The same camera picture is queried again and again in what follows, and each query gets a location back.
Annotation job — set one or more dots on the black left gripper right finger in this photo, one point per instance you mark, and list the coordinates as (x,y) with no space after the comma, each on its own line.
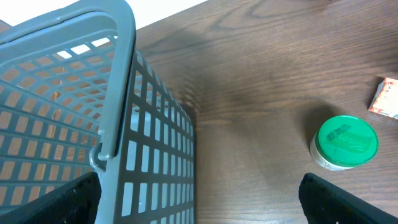
(323,202)

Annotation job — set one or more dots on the green lid white jar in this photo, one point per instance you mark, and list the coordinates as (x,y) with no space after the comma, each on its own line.
(344,142)

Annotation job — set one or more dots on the grey plastic mesh basket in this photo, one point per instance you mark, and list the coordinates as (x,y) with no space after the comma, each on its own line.
(77,97)

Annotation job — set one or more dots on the orange small carton box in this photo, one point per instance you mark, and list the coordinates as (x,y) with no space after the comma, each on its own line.
(385,99)

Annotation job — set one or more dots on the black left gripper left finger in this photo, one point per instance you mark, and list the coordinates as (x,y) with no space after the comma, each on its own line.
(75,202)

